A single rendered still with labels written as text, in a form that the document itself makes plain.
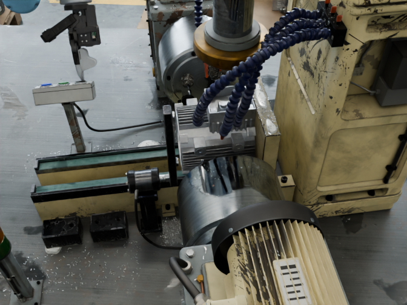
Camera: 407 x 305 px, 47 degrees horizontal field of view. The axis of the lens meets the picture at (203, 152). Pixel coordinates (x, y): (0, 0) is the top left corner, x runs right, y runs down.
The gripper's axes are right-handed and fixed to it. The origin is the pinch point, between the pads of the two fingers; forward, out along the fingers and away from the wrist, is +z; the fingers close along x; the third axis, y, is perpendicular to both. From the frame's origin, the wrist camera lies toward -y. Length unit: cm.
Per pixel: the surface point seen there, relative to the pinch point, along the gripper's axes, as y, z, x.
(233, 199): 35, 23, -54
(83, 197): -1.4, 32.1, -16.8
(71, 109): -4.2, 10.0, 0.9
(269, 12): 110, -13, 201
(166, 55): 26.2, -3.7, 0.9
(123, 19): 4, -17, 237
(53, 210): -10.7, 35.7, -14.7
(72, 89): -2.0, 3.5, -3.5
